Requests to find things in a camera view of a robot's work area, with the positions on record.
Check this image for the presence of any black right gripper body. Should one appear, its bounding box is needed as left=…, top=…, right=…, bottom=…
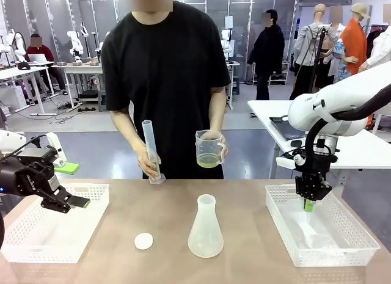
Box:
left=294, top=149, right=337, bottom=195

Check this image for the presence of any mannequin in grey shirt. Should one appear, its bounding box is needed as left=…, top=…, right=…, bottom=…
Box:
left=290, top=4, right=340, bottom=101

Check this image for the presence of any clear plastic measuring beaker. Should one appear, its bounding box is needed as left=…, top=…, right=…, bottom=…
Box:
left=195, top=129, right=228, bottom=169

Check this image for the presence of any white side table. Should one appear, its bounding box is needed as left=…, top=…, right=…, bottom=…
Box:
left=247, top=99, right=391, bottom=170

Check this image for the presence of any clear plastic graduated cylinder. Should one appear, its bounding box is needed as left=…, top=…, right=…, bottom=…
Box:
left=142, top=119, right=166, bottom=184

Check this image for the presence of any translucent plastic conical flask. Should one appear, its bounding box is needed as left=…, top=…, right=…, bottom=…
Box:
left=187, top=194, right=225, bottom=258

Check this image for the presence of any mannequin in orange garment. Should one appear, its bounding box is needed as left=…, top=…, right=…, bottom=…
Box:
left=340, top=2, right=372, bottom=78

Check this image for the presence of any mannequin in blue floral dress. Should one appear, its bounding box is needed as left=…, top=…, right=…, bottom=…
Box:
left=329, top=5, right=353, bottom=85

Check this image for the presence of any mannequin in white top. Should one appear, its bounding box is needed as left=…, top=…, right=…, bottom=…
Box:
left=365, top=24, right=391, bottom=71

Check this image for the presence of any white round cap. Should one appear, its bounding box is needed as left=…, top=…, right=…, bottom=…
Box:
left=134, top=232, right=153, bottom=250

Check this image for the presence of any white office desk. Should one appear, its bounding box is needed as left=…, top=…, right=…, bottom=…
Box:
left=51, top=62, right=105, bottom=110
left=0, top=62, right=59, bottom=117

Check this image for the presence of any person's right forearm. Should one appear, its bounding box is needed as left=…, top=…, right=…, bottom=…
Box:
left=109, top=108, right=148, bottom=155

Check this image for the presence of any white perforated plastic basket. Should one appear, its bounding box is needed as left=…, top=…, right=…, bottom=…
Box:
left=0, top=183, right=110, bottom=264
left=265, top=184, right=381, bottom=268

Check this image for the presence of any person in black t-shirt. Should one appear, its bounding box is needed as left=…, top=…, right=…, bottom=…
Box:
left=100, top=0, right=232, bottom=180

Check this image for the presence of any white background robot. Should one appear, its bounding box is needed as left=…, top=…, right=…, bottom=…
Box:
left=66, top=30, right=86, bottom=65
left=5, top=29, right=27, bottom=65

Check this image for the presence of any black tripod stand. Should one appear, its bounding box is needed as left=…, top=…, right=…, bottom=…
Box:
left=307, top=24, right=327, bottom=95

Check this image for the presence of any seated person in red top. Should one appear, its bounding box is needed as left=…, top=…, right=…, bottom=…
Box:
left=25, top=33, right=67, bottom=96

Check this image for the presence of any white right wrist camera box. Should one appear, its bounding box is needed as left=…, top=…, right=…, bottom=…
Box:
left=276, top=154, right=306, bottom=169

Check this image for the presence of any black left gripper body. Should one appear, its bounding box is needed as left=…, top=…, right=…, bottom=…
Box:
left=0, top=147, right=62, bottom=202

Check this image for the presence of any person's right hand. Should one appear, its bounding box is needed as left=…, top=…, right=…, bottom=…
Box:
left=137, top=146, right=161, bottom=179

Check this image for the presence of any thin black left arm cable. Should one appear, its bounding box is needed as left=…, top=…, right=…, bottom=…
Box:
left=0, top=135, right=47, bottom=162

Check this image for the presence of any person's left hand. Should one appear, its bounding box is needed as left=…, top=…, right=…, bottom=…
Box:
left=209, top=131, right=230, bottom=162

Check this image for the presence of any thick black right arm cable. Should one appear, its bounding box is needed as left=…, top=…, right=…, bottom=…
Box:
left=304, top=84, right=391, bottom=178

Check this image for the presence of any white drawer cabinet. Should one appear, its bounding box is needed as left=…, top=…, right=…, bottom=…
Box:
left=0, top=84, right=26, bottom=111

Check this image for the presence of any silver laptop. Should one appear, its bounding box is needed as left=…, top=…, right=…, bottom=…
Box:
left=27, top=53, right=55, bottom=65

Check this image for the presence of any person in black clothes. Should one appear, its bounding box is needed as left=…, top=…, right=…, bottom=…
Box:
left=247, top=9, right=286, bottom=101

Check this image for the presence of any green flat plate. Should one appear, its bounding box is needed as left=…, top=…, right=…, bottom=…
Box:
left=53, top=161, right=81, bottom=175

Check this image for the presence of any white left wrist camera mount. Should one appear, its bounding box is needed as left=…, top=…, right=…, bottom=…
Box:
left=45, top=132, right=67, bottom=169

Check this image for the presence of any black metal tray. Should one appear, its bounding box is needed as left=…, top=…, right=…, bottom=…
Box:
left=268, top=114, right=307, bottom=142

